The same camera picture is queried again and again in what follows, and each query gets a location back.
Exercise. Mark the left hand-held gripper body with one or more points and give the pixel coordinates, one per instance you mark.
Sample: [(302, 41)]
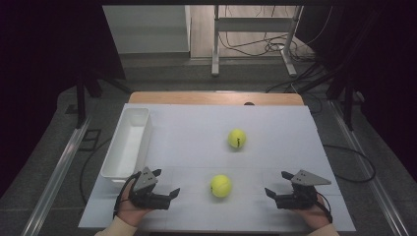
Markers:
[(147, 196)]

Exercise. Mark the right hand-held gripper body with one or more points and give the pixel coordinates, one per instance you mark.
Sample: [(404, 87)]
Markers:
[(300, 196)]

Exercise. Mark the yellow tennis ball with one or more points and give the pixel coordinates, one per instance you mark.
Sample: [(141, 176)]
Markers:
[(236, 138), (221, 186)]

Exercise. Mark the person's left hand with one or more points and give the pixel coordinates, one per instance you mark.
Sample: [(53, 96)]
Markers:
[(131, 213)]

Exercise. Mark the person's right hand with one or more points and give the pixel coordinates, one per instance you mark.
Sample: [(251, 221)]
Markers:
[(313, 216)]

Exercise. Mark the white plastic bin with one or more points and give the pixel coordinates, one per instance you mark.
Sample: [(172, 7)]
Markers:
[(128, 147)]

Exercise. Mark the small dark round object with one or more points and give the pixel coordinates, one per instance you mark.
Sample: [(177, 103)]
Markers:
[(249, 104)]

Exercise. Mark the wooden table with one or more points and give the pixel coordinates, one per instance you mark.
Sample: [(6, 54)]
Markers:
[(213, 98)]

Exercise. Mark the black stand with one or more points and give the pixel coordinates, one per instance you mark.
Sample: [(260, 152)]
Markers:
[(348, 98), (80, 98)]

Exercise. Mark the white cabinet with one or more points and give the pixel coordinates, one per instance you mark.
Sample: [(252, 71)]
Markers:
[(147, 29)]

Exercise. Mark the dark curtain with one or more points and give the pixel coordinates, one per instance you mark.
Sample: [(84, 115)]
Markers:
[(39, 65), (387, 65)]

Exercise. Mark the metal floor rail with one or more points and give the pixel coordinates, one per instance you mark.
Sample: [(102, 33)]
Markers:
[(55, 177), (367, 167)]

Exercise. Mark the white metal desk frame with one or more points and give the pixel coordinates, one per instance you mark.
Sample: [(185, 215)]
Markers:
[(252, 24)]

